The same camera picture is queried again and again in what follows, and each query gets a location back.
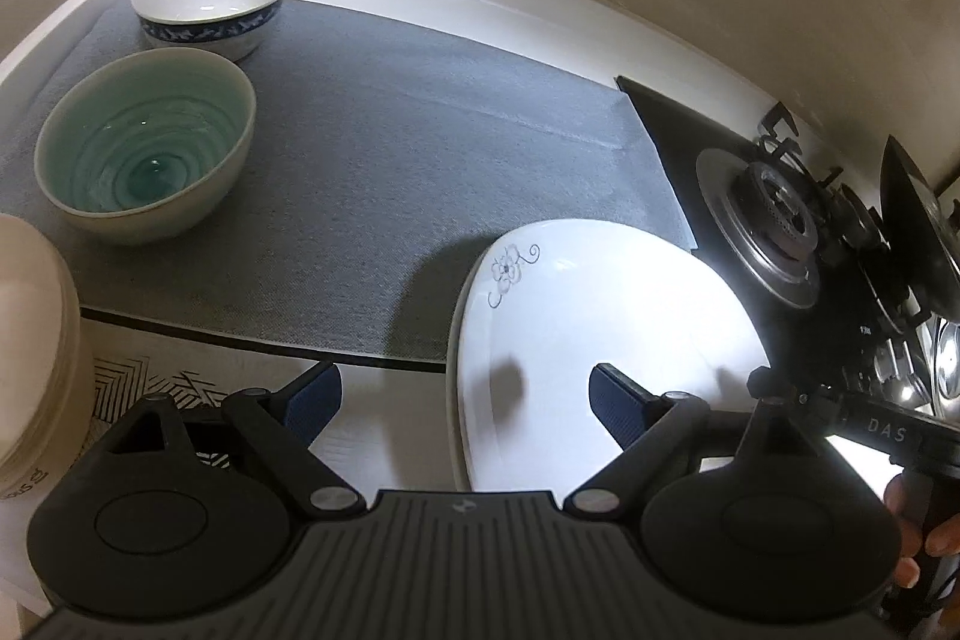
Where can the grey mat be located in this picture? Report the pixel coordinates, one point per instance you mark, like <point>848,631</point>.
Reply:
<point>412,160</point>

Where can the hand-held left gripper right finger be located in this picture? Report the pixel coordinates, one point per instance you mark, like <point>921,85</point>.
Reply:
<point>615,400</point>

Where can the green glazed bowl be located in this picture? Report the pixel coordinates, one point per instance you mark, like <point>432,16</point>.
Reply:
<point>142,160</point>

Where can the steel burner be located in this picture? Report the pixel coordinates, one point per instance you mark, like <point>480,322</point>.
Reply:
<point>757,235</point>

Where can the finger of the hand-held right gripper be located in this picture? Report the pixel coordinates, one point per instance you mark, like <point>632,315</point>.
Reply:
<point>776,385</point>

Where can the shiny steel pot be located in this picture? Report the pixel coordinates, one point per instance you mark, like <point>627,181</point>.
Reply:
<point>945,370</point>

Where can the black gas stove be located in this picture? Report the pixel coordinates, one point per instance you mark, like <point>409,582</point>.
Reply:
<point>675,123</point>

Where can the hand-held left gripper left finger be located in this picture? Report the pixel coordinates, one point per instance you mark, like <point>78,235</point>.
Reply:
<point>311,396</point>

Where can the white plate with outline flower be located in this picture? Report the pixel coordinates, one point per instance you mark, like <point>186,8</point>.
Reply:
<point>600,302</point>

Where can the white mat with geometric print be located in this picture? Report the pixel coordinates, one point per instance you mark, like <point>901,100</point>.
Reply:
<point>187,355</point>

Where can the person's right hand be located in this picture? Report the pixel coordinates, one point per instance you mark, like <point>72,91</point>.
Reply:
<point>907,535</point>

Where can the black pan support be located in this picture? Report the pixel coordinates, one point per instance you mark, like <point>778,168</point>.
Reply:
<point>787,138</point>

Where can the cream ribbed bowl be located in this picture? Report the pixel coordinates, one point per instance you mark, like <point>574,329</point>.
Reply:
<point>30,347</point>

